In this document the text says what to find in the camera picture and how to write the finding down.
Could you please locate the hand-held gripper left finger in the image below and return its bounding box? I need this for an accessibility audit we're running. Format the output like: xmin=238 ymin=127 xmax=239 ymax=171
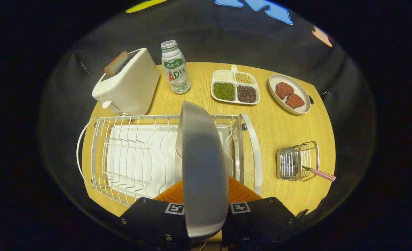
xmin=119 ymin=180 xmax=191 ymax=251

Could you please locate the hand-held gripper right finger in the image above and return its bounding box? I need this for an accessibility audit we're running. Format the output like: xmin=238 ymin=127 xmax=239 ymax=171
xmin=222 ymin=176 xmax=297 ymax=250

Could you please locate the white wire dish rack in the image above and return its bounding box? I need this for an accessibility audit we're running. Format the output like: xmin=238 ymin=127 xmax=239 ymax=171
xmin=76 ymin=113 xmax=263 ymax=207

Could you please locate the metal wire basket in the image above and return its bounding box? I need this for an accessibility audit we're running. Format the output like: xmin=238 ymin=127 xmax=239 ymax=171
xmin=276 ymin=141 xmax=320 ymax=182

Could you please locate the beige round plate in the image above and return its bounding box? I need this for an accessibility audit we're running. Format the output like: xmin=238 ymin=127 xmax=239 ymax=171
xmin=175 ymin=101 xmax=229 ymax=239

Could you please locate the spoon with checked handle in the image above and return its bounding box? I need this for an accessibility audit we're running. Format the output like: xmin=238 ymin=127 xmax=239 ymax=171
xmin=302 ymin=165 xmax=336 ymax=182

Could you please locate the beige oval dish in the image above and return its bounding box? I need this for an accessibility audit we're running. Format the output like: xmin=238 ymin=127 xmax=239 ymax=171
xmin=268 ymin=74 xmax=311 ymax=115

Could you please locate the red meat patty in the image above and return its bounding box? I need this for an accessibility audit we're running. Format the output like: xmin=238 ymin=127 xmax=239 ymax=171
xmin=285 ymin=93 xmax=305 ymax=109
xmin=275 ymin=82 xmax=295 ymax=100

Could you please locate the pile of dark red beans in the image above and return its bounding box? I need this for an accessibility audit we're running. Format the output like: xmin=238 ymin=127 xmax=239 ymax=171
xmin=237 ymin=85 xmax=257 ymax=103

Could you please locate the white toaster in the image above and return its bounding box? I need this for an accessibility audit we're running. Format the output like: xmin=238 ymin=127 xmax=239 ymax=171
xmin=92 ymin=48 xmax=160 ymax=116

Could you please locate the pile of green beans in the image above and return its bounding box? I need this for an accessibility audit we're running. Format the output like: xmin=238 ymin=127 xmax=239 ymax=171
xmin=213 ymin=82 xmax=235 ymax=101

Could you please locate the pile of pale soybeans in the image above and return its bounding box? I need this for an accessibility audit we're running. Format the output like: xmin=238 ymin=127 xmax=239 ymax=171
xmin=235 ymin=73 xmax=254 ymax=84

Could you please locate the white divided tray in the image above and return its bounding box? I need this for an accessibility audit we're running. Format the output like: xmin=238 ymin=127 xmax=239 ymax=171
xmin=211 ymin=64 xmax=261 ymax=105

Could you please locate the white drink bottle green label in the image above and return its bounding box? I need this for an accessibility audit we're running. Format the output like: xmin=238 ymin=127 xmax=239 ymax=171
xmin=161 ymin=40 xmax=191 ymax=94

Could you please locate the brown bread slice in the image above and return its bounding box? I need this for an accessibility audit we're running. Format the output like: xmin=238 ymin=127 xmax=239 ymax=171
xmin=104 ymin=51 xmax=129 ymax=77

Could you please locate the black backdrop cloth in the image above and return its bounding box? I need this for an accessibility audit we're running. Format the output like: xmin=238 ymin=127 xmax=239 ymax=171
xmin=39 ymin=0 xmax=377 ymax=223

